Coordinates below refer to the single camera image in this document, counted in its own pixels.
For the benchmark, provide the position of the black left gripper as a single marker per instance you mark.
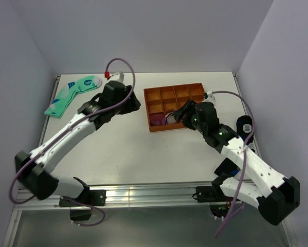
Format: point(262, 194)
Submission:
point(133, 104)

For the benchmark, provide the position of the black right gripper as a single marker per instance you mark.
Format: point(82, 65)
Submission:
point(188, 107)

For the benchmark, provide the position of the orange compartment tray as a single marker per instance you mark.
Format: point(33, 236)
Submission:
point(167, 98)

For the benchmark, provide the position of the maroon purple orange sock pair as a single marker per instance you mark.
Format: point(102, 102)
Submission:
point(158, 119)

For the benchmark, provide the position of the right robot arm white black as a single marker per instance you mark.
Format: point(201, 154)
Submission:
point(273, 194)

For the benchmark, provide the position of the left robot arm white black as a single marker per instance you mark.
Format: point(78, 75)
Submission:
point(34, 169)

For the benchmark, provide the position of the rolled white maroon sock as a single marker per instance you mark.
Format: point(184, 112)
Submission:
point(170, 119)

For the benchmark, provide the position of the black blue sock pair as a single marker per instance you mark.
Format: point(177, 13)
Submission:
point(244, 127)

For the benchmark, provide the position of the mint green sock pair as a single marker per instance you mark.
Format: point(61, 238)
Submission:
point(66, 95)

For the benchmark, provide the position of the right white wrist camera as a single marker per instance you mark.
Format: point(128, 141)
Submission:
point(209, 97)

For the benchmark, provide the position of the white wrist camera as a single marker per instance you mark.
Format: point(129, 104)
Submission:
point(209, 97)
point(118, 76)

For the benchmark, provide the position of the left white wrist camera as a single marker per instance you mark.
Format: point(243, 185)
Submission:
point(118, 76)

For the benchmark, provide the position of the aluminium table front rail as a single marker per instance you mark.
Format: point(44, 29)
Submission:
point(141, 195)

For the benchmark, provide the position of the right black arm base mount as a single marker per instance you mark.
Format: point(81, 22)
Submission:
point(219, 204)

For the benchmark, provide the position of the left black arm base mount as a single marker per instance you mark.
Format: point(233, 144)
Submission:
point(81, 209)

